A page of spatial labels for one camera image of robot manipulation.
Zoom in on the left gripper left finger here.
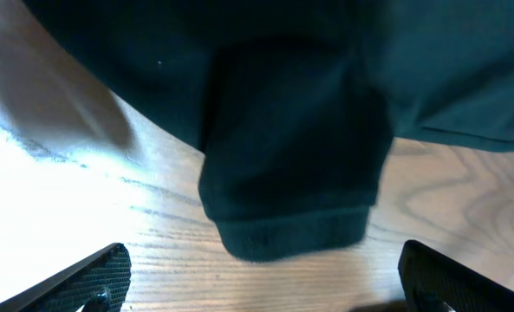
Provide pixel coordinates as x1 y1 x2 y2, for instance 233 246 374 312
0 243 132 312

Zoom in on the black shirt with white logo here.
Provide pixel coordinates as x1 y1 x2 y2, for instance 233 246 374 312
27 0 514 262

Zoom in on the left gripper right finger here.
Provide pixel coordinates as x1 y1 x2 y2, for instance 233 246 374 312
398 240 514 312

